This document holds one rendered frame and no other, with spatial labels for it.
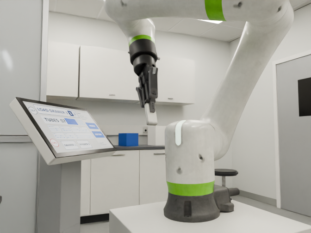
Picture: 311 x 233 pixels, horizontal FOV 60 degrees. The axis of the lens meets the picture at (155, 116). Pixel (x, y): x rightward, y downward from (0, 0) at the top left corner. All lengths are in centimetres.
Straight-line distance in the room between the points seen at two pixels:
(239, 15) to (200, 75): 420
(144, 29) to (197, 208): 59
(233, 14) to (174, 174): 42
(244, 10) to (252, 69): 20
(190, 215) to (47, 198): 80
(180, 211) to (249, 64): 45
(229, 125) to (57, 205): 84
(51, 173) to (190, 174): 79
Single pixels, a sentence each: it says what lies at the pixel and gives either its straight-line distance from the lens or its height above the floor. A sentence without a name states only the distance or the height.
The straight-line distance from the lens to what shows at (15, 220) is 208.
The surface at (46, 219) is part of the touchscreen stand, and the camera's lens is 137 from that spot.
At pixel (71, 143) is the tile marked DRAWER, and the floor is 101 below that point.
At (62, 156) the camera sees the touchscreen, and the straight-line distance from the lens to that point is 111.
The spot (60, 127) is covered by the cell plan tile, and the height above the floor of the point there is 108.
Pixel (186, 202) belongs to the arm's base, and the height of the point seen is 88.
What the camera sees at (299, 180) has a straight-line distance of 418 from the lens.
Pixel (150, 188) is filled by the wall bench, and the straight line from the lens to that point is 362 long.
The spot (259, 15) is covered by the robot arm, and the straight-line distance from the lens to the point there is 71.
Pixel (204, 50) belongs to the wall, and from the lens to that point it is 506.
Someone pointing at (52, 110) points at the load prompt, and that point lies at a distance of 132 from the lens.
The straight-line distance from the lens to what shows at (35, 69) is 205.
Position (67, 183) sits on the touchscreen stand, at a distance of 133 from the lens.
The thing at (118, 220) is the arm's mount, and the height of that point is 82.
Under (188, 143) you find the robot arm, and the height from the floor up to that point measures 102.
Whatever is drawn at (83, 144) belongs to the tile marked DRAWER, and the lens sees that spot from 128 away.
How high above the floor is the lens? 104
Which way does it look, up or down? 4 degrees up
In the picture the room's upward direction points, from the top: straight up
